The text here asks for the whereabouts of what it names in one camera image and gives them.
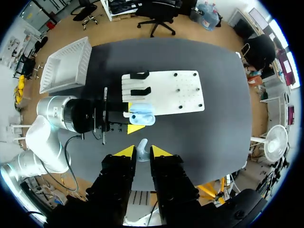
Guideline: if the light blue earbud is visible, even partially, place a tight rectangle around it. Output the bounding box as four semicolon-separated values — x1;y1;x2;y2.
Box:
137;139;150;163

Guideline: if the grey slotted basket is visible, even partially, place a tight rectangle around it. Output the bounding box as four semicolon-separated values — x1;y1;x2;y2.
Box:
38;36;93;94

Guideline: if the light blue earbud case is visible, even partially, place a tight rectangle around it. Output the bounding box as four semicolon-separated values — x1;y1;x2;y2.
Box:
123;103;156;126

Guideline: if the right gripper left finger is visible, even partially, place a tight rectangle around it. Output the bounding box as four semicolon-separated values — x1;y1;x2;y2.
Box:
85;145;137;228

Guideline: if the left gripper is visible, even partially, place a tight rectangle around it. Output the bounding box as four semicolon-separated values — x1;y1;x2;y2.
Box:
93;87;146;145

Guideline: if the person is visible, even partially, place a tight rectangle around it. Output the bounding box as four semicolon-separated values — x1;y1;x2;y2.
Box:
244;34;277;71

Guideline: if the black cable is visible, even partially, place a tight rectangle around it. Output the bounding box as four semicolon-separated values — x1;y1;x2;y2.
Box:
45;134;84;192

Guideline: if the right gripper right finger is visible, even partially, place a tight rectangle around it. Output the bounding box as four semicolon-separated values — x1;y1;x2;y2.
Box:
149;145;200;227

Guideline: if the white plate with black stands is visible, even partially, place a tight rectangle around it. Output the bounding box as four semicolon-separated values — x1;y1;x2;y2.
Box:
121;70;206;117

